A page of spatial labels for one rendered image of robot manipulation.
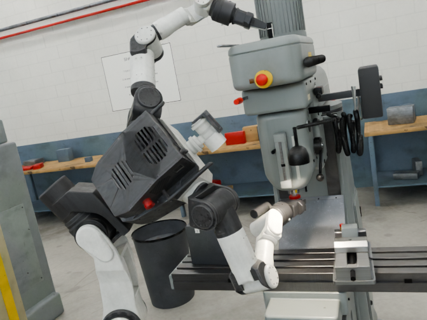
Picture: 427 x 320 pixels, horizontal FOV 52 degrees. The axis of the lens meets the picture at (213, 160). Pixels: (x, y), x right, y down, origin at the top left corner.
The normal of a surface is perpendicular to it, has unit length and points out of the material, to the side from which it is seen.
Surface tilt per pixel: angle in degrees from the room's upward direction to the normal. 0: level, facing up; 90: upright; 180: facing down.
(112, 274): 115
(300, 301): 0
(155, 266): 94
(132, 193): 74
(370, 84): 90
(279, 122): 90
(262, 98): 90
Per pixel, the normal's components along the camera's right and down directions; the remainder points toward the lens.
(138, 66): -0.16, -0.37
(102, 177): -0.50, -0.03
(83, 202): 0.02, 0.18
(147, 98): 0.33, -0.39
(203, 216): -0.54, 0.29
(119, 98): -0.33, 0.24
